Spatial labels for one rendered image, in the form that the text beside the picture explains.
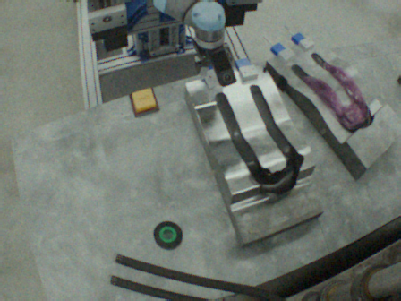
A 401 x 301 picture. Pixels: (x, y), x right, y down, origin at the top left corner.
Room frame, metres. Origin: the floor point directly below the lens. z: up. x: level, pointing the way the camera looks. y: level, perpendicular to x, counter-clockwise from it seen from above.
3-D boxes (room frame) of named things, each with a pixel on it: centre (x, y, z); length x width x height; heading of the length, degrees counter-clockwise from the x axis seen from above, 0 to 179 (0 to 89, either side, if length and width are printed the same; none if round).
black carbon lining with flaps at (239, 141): (0.57, -0.16, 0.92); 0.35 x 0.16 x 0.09; 25
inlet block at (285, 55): (0.94, -0.22, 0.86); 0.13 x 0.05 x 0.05; 42
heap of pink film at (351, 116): (0.78, -0.44, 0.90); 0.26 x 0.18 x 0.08; 42
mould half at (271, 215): (0.56, -0.16, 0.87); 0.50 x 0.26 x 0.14; 25
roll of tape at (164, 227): (0.29, 0.06, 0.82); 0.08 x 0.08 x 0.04
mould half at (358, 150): (0.78, -0.45, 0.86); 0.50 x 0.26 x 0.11; 42
